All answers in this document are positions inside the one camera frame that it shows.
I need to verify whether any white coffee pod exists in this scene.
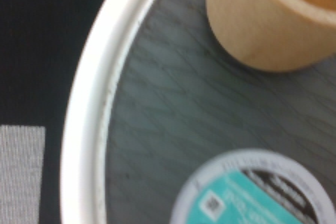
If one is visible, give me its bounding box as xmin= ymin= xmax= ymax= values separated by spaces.
xmin=169 ymin=148 xmax=336 ymax=224

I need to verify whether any white two-tier round shelf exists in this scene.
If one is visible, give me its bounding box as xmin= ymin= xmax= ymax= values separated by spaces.
xmin=59 ymin=0 xmax=336 ymax=224

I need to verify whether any grey woven placemat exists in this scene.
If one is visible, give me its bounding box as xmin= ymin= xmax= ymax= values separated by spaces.
xmin=0 ymin=125 xmax=44 ymax=224

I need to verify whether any tan wooden cup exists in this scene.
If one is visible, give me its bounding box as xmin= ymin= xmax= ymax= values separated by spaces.
xmin=205 ymin=0 xmax=336 ymax=72

